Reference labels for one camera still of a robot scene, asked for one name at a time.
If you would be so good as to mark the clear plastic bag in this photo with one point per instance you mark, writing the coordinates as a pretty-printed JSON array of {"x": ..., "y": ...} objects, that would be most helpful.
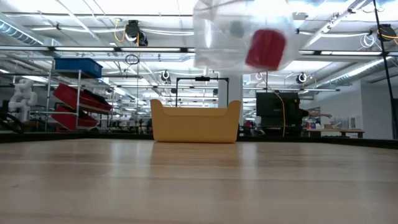
[{"x": 224, "y": 40}]

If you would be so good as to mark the red elastic bandage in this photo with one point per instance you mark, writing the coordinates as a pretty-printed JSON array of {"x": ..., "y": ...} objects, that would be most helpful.
[{"x": 265, "y": 49}]

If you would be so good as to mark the yellow plastic basin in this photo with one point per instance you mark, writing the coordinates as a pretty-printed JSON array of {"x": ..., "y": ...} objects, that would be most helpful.
[{"x": 196, "y": 127}]

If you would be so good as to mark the white pillar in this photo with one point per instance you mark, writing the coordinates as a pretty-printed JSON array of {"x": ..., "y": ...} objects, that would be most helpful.
[{"x": 231, "y": 90}]

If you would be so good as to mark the black monitor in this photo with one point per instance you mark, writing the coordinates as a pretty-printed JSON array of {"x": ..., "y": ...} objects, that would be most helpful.
[{"x": 270, "y": 107}]

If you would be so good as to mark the black floor stand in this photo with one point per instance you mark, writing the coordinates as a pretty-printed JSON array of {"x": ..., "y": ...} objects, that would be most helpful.
[{"x": 266, "y": 81}]

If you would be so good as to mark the person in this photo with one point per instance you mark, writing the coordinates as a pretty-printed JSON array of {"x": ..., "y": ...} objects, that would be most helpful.
[{"x": 303, "y": 113}]

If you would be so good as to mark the blue plastic storage bin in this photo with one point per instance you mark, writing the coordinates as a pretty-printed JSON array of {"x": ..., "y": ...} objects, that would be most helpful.
[{"x": 77, "y": 67}]

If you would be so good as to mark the red plastic storage bin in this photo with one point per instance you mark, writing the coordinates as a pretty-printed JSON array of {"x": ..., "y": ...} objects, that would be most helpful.
[
  {"x": 66, "y": 95},
  {"x": 63, "y": 116}
]

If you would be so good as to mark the metal shelf rack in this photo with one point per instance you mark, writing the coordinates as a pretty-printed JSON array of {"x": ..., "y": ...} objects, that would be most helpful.
[{"x": 48, "y": 102}]

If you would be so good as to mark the wooden background table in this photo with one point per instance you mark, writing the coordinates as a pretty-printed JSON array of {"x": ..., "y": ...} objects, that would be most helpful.
[{"x": 351, "y": 131}]

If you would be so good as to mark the white robot figure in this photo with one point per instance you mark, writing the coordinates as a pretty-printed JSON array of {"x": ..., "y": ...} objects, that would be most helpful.
[{"x": 23, "y": 99}]

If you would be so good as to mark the black diagonal strut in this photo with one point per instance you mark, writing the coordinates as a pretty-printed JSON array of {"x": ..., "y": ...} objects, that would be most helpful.
[{"x": 383, "y": 53}]

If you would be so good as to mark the black distant rig frame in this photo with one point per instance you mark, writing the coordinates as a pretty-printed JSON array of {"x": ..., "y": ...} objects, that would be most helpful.
[{"x": 202, "y": 78}]

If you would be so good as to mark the black aluminium table frame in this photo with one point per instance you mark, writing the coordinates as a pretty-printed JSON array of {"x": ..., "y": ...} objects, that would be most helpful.
[{"x": 342, "y": 141}]

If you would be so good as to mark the grey spiral ventilation duct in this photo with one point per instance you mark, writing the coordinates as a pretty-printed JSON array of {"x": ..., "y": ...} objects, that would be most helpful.
[{"x": 15, "y": 32}]

